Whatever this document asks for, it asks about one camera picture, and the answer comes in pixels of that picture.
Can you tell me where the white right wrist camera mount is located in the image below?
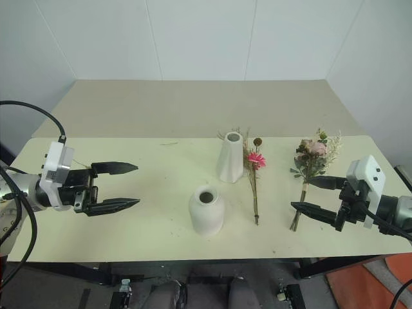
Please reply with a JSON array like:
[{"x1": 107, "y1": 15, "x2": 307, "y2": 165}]
[{"x1": 345, "y1": 154, "x2": 386, "y2": 229}]

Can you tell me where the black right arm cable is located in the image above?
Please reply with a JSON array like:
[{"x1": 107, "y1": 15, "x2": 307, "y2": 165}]
[{"x1": 353, "y1": 191, "x2": 412, "y2": 309}]

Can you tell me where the tall faceted white vase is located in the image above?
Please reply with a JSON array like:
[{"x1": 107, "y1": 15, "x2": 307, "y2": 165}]
[{"x1": 215, "y1": 131, "x2": 244, "y2": 184}]

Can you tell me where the orange floor mat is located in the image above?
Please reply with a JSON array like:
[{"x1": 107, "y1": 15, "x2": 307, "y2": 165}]
[{"x1": 324, "y1": 254, "x2": 412, "y2": 309}]

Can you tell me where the black table frame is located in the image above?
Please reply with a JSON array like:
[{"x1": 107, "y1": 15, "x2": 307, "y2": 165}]
[{"x1": 6, "y1": 254, "x2": 392, "y2": 287}]

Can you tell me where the dark rounded robot knee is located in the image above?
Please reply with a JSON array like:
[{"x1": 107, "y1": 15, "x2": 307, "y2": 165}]
[{"x1": 227, "y1": 277, "x2": 254, "y2": 309}]

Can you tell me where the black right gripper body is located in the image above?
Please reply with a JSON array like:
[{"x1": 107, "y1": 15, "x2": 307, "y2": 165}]
[{"x1": 333, "y1": 180, "x2": 371, "y2": 232}]

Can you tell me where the round white ceramic vase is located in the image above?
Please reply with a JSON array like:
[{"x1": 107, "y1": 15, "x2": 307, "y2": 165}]
[{"x1": 188, "y1": 185, "x2": 225, "y2": 238}]

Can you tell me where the black caster wheel bracket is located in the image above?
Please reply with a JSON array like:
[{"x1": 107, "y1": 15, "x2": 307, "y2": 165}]
[
  {"x1": 276, "y1": 283, "x2": 305, "y2": 309},
  {"x1": 109, "y1": 279, "x2": 136, "y2": 309}
]

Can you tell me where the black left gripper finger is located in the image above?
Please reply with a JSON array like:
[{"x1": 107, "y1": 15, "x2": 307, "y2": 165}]
[
  {"x1": 85, "y1": 198, "x2": 141, "y2": 218},
  {"x1": 89, "y1": 162, "x2": 139, "y2": 177}
]

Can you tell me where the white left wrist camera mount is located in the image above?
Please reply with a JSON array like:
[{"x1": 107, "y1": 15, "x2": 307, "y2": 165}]
[{"x1": 39, "y1": 140, "x2": 75, "y2": 212}]

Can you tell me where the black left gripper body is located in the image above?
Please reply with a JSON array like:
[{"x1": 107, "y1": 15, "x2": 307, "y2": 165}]
[{"x1": 59, "y1": 167, "x2": 99, "y2": 214}]

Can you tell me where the pink daisy dried flower bunch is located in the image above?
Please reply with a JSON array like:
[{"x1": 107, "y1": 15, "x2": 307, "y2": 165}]
[{"x1": 241, "y1": 128, "x2": 267, "y2": 227}]

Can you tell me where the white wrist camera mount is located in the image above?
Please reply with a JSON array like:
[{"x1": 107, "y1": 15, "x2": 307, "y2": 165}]
[
  {"x1": 345, "y1": 154, "x2": 386, "y2": 229},
  {"x1": 39, "y1": 140, "x2": 75, "y2": 212}
]

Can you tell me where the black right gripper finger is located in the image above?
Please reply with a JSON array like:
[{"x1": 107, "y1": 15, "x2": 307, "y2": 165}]
[
  {"x1": 308, "y1": 175, "x2": 348, "y2": 191},
  {"x1": 290, "y1": 201, "x2": 339, "y2": 227}
]

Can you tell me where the pale rose green bouquet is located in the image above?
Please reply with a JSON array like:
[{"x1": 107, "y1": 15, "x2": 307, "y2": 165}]
[{"x1": 288, "y1": 127, "x2": 342, "y2": 232}]

